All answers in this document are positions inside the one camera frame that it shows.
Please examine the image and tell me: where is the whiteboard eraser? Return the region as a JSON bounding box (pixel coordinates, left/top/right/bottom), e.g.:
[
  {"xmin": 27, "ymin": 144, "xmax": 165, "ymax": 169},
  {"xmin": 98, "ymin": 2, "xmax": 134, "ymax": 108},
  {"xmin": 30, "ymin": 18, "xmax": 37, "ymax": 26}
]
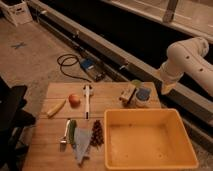
[{"xmin": 119, "ymin": 84, "xmax": 136, "ymax": 105}]

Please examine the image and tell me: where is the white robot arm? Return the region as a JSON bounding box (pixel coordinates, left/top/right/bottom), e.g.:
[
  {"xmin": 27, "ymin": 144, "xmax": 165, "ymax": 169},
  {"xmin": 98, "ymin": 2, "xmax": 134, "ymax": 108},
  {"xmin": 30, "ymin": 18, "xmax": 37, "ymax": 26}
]
[{"xmin": 158, "ymin": 37, "xmax": 213, "ymax": 97}]

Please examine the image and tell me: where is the blue power box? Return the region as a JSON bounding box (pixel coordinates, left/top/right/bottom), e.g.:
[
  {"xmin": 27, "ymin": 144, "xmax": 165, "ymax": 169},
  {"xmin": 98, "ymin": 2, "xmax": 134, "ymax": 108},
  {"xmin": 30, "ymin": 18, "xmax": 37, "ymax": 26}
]
[{"xmin": 80, "ymin": 58, "xmax": 105, "ymax": 82}]

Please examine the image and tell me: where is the white marker pen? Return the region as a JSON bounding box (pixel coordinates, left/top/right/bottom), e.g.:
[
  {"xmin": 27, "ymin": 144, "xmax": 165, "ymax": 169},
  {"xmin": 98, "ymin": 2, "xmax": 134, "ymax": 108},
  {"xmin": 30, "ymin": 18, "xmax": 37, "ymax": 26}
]
[{"xmin": 84, "ymin": 85, "xmax": 93, "ymax": 120}]

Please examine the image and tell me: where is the red apple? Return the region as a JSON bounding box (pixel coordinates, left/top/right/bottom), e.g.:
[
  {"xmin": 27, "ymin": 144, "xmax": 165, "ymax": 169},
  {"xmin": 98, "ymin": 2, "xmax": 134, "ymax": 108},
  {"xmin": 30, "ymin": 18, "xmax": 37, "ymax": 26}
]
[{"xmin": 68, "ymin": 94, "xmax": 81, "ymax": 107}]

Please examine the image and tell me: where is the green cucumber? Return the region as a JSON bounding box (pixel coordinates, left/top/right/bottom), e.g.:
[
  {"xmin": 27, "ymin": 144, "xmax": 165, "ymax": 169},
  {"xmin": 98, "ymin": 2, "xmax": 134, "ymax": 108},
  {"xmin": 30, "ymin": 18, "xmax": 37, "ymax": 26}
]
[{"xmin": 69, "ymin": 120, "xmax": 77, "ymax": 145}]

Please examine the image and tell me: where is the dark grape bunch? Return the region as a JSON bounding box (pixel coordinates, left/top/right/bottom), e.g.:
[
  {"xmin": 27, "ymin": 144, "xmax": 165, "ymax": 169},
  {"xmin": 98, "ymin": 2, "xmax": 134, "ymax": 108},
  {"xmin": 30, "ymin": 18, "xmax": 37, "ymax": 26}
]
[{"xmin": 90, "ymin": 120, "xmax": 104, "ymax": 146}]

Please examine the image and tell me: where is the blue cloth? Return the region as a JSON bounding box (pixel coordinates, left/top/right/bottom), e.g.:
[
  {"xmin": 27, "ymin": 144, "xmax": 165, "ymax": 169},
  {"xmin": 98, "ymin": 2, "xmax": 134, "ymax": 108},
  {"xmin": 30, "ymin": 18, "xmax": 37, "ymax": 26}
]
[{"xmin": 74, "ymin": 128, "xmax": 92, "ymax": 165}]

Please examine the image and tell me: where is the yellow plastic bin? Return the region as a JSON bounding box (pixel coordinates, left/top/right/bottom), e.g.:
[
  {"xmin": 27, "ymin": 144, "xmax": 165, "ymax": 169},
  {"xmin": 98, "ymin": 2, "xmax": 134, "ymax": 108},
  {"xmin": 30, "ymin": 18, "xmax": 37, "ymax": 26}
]
[{"xmin": 104, "ymin": 109, "xmax": 199, "ymax": 171}]

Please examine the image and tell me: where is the yellow banana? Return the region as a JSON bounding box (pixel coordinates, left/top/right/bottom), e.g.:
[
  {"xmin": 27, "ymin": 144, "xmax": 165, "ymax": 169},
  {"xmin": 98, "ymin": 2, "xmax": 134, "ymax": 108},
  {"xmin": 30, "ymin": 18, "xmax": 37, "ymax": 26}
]
[{"xmin": 46, "ymin": 100, "xmax": 66, "ymax": 118}]

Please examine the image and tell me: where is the silver metal spatula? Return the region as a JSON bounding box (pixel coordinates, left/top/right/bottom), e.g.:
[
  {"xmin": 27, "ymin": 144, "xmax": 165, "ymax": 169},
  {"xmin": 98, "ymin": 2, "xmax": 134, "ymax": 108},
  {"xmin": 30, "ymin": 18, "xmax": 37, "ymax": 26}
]
[{"xmin": 60, "ymin": 119, "xmax": 70, "ymax": 151}]

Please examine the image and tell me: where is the black chair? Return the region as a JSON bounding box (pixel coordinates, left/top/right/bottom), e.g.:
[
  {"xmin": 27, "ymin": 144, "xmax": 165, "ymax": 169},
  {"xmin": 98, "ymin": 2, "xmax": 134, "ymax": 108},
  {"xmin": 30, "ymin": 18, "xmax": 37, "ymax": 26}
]
[{"xmin": 0, "ymin": 76, "xmax": 36, "ymax": 171}]

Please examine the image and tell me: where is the white cardboard box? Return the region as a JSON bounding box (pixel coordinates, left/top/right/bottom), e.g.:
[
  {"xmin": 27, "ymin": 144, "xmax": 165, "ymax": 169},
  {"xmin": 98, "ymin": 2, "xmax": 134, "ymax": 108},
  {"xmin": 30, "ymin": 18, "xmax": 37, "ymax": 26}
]
[{"xmin": 0, "ymin": 0, "xmax": 32, "ymax": 26}]

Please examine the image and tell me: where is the black cable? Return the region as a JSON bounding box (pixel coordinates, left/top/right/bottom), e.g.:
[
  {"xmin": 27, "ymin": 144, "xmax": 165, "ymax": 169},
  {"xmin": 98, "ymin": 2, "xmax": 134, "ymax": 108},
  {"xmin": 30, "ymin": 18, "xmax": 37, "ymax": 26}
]
[{"xmin": 56, "ymin": 53, "xmax": 92, "ymax": 83}]

